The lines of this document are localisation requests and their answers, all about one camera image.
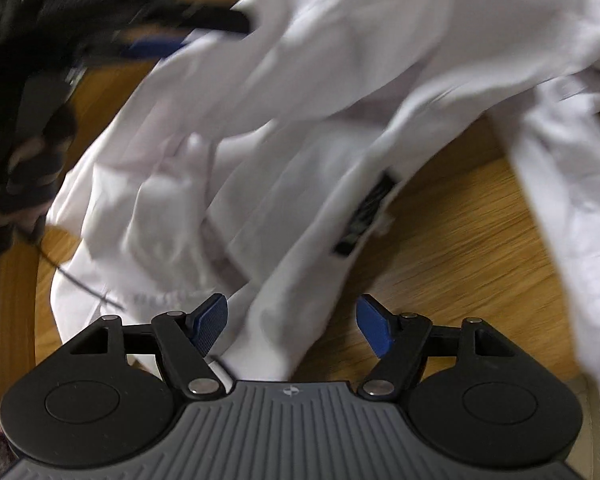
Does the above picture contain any person's left hand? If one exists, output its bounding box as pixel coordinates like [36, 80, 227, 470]
[0, 105, 78, 248]

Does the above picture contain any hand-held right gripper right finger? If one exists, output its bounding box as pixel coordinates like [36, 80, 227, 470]
[356, 294, 518, 401]

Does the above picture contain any white shirt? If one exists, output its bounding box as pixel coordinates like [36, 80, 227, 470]
[45, 0, 600, 386]

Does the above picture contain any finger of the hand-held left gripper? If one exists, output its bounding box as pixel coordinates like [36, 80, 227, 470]
[80, 32, 193, 63]
[130, 0, 253, 38]

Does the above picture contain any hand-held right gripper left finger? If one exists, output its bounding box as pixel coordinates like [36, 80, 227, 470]
[70, 294, 229, 401]

